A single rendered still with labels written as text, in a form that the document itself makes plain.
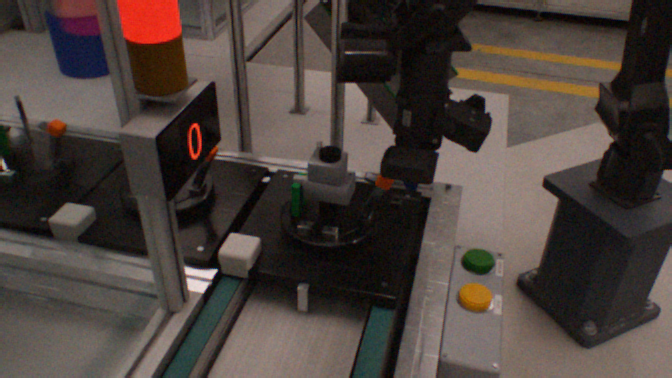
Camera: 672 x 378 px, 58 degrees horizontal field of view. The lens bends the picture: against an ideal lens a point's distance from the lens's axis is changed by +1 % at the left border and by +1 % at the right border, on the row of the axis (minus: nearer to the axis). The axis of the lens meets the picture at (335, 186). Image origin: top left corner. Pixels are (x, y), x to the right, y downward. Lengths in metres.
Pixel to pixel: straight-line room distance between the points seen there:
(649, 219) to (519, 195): 0.39
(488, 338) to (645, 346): 0.28
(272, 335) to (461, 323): 0.24
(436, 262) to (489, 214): 0.29
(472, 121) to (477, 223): 0.39
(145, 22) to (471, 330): 0.50
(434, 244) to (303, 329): 0.22
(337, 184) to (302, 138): 0.50
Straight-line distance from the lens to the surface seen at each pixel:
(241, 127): 1.07
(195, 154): 0.62
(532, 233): 1.09
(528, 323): 0.93
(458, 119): 0.71
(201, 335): 0.76
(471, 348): 0.74
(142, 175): 0.59
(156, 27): 0.55
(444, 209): 0.94
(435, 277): 0.81
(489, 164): 1.25
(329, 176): 0.79
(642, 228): 0.82
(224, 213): 0.89
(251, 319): 0.81
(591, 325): 0.91
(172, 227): 0.70
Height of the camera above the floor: 1.51
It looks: 35 degrees down
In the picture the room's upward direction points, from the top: 1 degrees clockwise
